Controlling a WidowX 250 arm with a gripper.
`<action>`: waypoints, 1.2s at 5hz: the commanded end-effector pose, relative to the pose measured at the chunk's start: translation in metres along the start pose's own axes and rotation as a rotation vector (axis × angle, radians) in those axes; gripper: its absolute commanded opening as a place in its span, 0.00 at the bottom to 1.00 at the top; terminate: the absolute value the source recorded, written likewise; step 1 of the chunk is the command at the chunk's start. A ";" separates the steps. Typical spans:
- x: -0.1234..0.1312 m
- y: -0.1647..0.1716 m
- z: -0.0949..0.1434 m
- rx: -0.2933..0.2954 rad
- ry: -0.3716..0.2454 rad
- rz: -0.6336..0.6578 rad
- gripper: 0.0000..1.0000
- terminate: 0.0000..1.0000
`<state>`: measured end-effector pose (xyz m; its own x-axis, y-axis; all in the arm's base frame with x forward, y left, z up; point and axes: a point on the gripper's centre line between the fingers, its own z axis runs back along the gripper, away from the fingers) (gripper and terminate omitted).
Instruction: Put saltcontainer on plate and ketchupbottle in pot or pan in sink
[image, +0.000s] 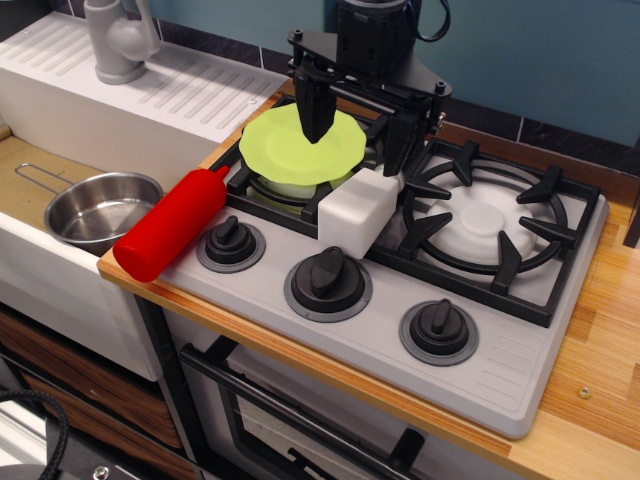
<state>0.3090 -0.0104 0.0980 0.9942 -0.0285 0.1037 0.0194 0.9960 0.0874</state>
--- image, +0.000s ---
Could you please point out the white toy sink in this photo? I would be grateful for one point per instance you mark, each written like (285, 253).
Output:
(60, 123)

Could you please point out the lime green plate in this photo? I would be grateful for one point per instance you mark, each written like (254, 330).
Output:
(274, 146)

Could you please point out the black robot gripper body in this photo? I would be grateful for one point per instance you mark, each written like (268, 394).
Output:
(371, 54)

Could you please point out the white oven door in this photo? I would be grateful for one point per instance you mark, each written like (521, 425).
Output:
(270, 448)

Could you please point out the black right burner grate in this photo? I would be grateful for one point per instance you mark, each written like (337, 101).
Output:
(505, 235)

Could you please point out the black right stove knob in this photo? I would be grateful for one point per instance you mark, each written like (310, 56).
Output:
(439, 333)

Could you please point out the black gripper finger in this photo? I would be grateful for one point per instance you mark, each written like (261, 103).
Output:
(315, 100)
(405, 133)

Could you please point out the white right burner cap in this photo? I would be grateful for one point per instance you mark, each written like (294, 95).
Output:
(480, 212)

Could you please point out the wooden drawer front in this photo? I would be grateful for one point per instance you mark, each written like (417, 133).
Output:
(104, 401)

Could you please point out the grey toy stove top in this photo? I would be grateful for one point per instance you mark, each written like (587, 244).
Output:
(500, 386)

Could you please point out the white salt container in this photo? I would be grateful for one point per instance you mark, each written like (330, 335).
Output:
(352, 216)

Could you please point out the black stove knob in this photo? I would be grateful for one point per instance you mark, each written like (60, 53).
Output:
(439, 333)
(231, 246)
(328, 287)

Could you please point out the black middle stove knob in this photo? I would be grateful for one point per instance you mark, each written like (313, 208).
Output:
(328, 287)

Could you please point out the grey toy faucet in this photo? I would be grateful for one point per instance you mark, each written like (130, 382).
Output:
(121, 46)

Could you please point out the black left stove knob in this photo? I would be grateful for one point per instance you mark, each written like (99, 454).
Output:
(231, 246)

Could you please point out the red ketchup bottle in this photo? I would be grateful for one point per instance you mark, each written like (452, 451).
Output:
(161, 235)

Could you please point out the stainless steel pot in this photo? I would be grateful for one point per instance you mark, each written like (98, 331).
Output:
(93, 214)

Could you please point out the black oven door handle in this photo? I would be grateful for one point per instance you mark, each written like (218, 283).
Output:
(396, 465)

